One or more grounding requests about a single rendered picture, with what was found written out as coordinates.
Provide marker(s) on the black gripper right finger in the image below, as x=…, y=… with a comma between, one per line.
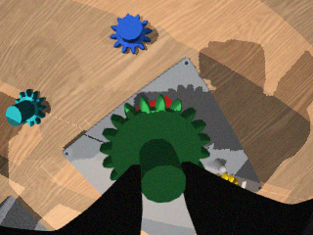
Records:
x=218, y=207

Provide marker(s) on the dark green gear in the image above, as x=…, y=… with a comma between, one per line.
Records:
x=158, y=139

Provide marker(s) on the teal gear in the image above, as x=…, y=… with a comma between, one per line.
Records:
x=27, y=109

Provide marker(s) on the yellow gear with black stripe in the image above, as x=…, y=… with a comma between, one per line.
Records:
x=230, y=177

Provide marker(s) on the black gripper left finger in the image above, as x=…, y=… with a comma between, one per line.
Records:
x=117, y=212

